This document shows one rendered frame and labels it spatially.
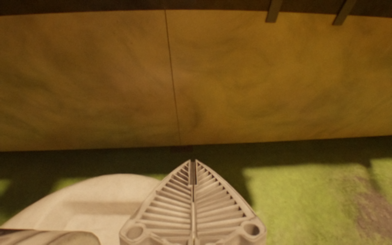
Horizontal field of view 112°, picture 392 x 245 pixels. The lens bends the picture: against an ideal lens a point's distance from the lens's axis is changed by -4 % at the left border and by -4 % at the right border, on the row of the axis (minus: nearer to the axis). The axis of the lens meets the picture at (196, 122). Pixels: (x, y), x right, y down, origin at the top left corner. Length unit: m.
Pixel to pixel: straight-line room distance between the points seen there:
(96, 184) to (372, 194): 1.27
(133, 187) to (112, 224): 0.11
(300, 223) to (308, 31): 0.77
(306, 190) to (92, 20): 1.12
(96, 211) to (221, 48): 0.59
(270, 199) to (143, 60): 0.83
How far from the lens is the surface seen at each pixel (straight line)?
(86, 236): 0.24
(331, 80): 0.78
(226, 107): 0.63
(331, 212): 1.02
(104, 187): 0.49
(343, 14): 0.64
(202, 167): 0.17
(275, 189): 0.91
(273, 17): 0.52
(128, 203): 0.46
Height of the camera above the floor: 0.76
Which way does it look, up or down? 46 degrees down
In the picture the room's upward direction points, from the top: 1 degrees clockwise
